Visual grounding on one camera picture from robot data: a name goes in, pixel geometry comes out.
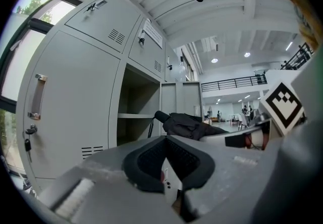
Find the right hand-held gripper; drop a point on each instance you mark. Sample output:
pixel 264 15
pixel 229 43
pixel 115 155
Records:
pixel 283 107

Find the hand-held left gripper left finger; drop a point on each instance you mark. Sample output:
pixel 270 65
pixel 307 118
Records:
pixel 106 162

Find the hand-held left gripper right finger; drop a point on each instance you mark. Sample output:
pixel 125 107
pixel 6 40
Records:
pixel 227 167

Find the black umbrella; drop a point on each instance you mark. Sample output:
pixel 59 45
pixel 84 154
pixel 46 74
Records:
pixel 186 124

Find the grey metal locker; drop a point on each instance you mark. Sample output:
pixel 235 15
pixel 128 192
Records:
pixel 83 86

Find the long black balcony railing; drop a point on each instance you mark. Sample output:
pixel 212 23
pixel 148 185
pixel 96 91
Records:
pixel 234 82

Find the round ceiling light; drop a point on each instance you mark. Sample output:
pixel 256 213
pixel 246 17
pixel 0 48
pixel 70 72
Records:
pixel 247 54
pixel 214 60

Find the clear plastic bag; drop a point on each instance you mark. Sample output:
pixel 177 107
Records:
pixel 183 70

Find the short black balcony railing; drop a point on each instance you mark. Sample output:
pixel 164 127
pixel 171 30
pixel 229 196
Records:
pixel 299 57

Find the white paper notice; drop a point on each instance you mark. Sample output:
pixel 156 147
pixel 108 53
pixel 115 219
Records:
pixel 152 33

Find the black-framed window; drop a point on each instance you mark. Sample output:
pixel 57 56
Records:
pixel 22 49

